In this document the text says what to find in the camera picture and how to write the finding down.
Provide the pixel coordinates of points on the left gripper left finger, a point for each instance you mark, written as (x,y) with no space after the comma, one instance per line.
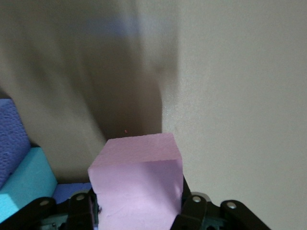
(79,210)

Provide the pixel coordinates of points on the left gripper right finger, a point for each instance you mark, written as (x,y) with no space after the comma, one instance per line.
(194,210)

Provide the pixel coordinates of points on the purple foam cube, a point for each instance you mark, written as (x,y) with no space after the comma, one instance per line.
(69,190)
(12,139)

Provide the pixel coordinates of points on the blue foam cube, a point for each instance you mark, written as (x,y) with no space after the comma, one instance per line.
(26,177)

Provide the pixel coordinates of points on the pink foam cube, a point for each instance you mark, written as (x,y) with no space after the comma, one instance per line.
(139,179)

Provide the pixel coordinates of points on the brown table cover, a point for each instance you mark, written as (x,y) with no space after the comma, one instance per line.
(239,95)

